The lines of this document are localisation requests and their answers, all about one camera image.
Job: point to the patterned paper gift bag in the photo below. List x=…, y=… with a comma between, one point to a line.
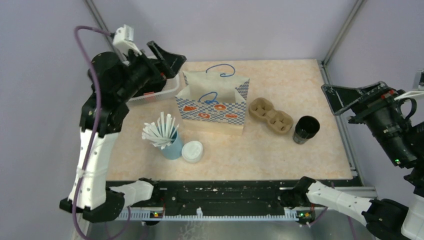
x=213, y=101

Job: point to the blue straw holder cup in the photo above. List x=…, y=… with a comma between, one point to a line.
x=174, y=150

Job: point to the stack of white lids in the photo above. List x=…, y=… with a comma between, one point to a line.
x=192, y=151

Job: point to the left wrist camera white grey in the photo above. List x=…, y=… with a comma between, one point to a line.
x=123, y=40

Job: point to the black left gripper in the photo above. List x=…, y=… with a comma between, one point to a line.
x=169, y=65

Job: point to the white plastic basket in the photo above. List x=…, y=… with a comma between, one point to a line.
x=152, y=90

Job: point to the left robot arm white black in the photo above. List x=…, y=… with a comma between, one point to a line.
x=114, y=83

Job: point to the brown pulp cup carrier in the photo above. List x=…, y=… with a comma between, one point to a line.
x=277, y=121

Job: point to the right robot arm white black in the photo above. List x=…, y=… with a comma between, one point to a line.
x=397, y=213

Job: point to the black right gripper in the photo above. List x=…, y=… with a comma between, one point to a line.
x=340, y=98

